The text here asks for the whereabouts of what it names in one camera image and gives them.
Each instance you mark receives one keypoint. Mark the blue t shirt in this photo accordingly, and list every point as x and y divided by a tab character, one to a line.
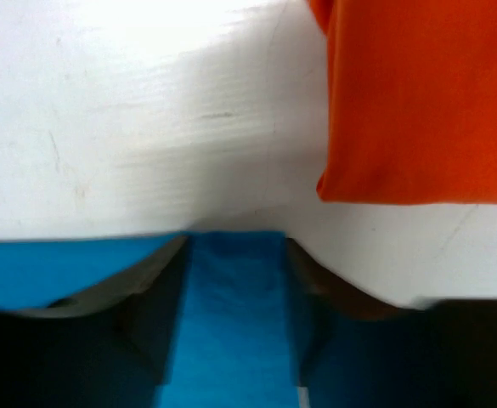
232	345

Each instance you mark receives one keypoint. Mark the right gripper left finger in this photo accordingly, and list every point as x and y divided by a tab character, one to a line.
106	346

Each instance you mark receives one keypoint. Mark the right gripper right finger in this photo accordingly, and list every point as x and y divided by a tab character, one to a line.
350	349

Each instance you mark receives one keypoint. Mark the folded orange t shirt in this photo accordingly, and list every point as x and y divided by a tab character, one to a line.
412	91

